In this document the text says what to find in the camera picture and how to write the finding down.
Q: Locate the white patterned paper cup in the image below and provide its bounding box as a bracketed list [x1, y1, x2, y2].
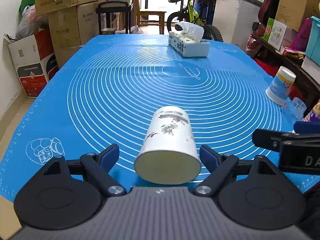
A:
[134, 106, 202, 185]

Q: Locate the blue silicone baking mat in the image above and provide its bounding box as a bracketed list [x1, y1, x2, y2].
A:
[0, 33, 320, 203]

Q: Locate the tall brown cardboard box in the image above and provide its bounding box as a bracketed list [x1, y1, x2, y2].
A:
[275, 0, 319, 32]

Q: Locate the lower brown cardboard box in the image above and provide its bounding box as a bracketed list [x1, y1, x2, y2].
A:
[48, 2, 99, 67]

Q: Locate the wooden chair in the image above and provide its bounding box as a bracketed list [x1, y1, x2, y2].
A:
[134, 0, 165, 35]

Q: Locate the white tissue box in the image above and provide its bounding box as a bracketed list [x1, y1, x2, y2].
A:
[168, 21, 210, 57]

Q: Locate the red white cardboard box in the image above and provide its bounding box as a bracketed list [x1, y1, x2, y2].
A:
[4, 29, 59, 98]

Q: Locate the green black bicycle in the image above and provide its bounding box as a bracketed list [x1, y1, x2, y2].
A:
[167, 0, 223, 42]

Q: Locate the green white product box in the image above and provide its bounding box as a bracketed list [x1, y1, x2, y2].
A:
[263, 18, 287, 50]

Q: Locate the black utility cart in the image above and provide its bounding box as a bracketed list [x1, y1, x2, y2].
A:
[95, 0, 133, 35]

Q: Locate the yellow blue paper cup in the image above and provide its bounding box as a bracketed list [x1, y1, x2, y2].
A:
[265, 66, 296, 106]

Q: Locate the white chest freezer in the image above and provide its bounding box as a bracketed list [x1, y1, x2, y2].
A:
[213, 0, 262, 51]

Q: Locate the teal plastic storage bin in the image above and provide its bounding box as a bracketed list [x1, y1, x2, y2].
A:
[305, 16, 320, 65]

